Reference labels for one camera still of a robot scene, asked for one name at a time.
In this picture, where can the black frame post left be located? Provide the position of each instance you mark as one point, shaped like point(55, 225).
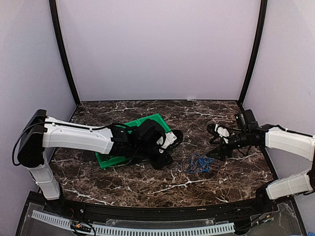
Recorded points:
point(62, 51)

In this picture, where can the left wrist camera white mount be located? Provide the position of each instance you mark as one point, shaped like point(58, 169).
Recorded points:
point(172, 140)

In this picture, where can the black front rail base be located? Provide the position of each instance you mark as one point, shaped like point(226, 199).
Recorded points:
point(250, 217)

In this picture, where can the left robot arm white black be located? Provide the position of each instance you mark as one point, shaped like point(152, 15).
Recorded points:
point(149, 140)

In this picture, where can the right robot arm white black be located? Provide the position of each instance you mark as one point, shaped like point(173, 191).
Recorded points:
point(249, 133)

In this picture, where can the black frame post right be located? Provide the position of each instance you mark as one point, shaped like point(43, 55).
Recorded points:
point(255, 50)

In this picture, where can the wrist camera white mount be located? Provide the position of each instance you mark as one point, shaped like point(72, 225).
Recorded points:
point(172, 140)
point(218, 131)

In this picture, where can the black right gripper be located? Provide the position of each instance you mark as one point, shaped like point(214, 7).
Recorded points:
point(220, 150)

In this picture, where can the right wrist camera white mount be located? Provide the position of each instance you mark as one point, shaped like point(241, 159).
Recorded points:
point(218, 131)

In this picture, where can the white slotted cable duct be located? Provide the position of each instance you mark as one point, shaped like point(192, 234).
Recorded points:
point(135, 229)

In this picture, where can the black frame post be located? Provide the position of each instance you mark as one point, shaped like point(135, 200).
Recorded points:
point(62, 51)
point(255, 50)

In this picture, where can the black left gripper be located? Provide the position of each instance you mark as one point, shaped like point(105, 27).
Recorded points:
point(159, 163)

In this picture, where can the green plastic three-compartment bin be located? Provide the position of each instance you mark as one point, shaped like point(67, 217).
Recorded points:
point(106, 160)

